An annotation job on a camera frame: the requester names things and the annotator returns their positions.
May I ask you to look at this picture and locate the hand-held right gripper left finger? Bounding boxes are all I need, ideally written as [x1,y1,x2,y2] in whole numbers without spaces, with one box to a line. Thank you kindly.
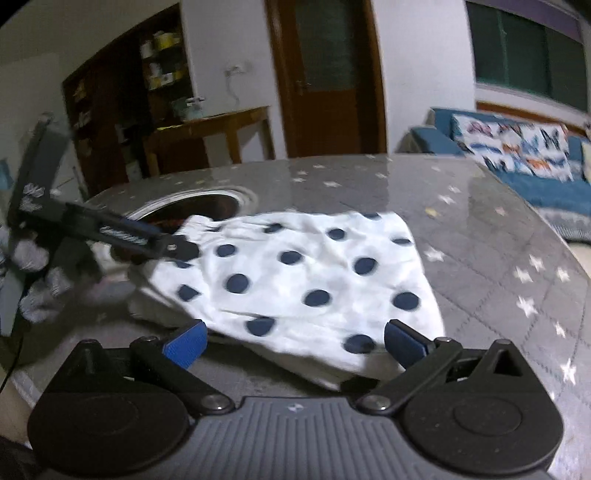
[58,319,236,416]

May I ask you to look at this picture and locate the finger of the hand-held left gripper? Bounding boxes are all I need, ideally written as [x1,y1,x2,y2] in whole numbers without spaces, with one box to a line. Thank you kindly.
[65,200,201,264]

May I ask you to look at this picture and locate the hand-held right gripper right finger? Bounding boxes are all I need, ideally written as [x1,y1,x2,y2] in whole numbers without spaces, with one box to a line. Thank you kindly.
[358,318,536,416]

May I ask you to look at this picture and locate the white polka dot pants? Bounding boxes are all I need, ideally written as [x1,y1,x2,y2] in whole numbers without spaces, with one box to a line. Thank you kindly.
[127,210,446,393]

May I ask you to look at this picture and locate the round metal-rimmed table recess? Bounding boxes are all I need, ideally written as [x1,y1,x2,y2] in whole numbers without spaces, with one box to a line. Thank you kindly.
[124,189,257,232]

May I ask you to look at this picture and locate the dark wooden cabinet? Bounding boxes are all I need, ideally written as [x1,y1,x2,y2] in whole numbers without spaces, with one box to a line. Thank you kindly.
[62,4,195,195]

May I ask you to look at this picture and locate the grey star-print tablecloth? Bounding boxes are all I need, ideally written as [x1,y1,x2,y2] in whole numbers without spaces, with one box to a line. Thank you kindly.
[0,154,591,480]

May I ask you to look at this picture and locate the teal container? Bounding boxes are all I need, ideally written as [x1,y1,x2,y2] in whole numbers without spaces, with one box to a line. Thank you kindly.
[173,97,206,121]

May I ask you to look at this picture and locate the wooden side table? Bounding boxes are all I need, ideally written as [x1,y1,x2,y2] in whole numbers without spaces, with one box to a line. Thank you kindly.
[143,106,275,178]

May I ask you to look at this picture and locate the row of shelf containers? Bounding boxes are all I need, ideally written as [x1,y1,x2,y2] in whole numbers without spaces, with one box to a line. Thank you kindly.
[140,31,185,89]

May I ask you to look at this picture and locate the blue sofa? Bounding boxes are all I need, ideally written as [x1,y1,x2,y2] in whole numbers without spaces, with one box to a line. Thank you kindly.
[409,107,591,241]

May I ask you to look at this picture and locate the brown wooden door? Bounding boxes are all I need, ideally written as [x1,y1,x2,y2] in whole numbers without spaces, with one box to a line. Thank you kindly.
[265,0,389,160]

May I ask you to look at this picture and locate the butterfly print pillow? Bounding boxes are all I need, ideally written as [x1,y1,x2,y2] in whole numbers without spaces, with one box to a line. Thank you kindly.
[452,113,573,182]

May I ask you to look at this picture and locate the green framed window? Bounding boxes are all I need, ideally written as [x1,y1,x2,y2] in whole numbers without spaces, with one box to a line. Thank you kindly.
[464,0,591,114]

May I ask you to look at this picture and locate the black cable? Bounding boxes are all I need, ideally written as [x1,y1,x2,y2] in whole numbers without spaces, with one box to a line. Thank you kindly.
[0,337,25,388]

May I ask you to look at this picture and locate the white wall socket with cable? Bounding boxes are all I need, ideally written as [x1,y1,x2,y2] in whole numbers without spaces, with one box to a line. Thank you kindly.
[225,65,253,105]

